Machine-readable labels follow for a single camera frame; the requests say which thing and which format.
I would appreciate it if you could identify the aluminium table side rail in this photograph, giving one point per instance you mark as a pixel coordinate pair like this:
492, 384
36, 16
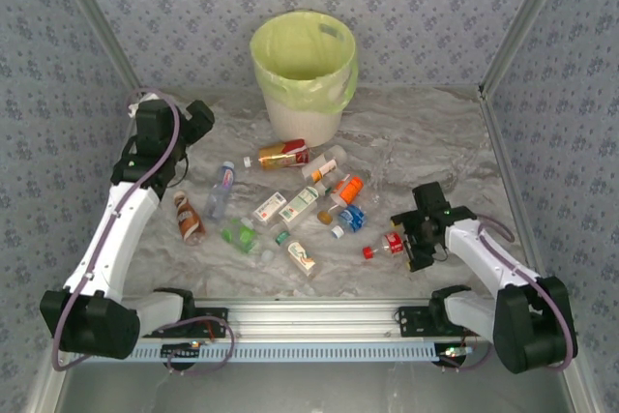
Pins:
507, 166

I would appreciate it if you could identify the blue label plastic bottle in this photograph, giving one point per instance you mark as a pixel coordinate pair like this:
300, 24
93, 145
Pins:
353, 218

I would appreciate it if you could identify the clear blue label water bottle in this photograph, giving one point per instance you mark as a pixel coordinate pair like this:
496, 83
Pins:
220, 188

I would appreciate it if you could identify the red label red cap bottle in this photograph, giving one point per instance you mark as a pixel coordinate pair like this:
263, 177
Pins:
387, 244

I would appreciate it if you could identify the clear bottle small orange label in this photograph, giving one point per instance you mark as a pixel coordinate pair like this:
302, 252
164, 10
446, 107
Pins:
324, 166

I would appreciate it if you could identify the white plastic waste bin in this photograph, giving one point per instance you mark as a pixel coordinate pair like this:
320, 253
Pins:
300, 123

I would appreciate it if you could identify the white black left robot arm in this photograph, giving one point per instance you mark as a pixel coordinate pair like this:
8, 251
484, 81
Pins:
116, 239

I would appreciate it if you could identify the aluminium corner post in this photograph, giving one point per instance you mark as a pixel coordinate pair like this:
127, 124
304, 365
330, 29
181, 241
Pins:
524, 21
99, 21

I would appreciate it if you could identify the small circuit board with LED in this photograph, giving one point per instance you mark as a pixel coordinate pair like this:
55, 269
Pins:
454, 351
181, 349

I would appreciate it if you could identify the grey metal panel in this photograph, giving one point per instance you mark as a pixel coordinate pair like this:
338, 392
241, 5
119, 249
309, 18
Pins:
314, 389

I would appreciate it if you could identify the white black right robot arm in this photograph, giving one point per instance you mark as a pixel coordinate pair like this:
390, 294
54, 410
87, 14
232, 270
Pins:
483, 251

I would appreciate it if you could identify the gold and red bottle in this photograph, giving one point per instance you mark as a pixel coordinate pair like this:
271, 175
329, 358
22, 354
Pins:
283, 154

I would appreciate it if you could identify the white red carton box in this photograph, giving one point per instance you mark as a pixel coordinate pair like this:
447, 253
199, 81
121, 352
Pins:
268, 207

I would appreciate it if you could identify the orange label plastic bottle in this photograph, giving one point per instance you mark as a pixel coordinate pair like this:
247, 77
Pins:
350, 190

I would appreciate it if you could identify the small brown cap bottle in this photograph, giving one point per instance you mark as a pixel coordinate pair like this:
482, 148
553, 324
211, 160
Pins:
325, 217

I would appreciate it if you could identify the white bin with green bag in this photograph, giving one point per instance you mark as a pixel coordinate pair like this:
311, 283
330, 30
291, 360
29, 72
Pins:
290, 45

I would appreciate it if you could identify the brown coffee drink bottle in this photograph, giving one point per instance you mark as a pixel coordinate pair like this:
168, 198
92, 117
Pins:
188, 219

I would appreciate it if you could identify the green plastic bottle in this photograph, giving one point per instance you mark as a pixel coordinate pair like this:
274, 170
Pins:
242, 235

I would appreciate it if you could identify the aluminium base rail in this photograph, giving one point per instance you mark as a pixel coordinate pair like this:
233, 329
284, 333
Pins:
314, 318

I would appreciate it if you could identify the white green print label bottle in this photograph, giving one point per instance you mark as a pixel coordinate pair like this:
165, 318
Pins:
297, 205

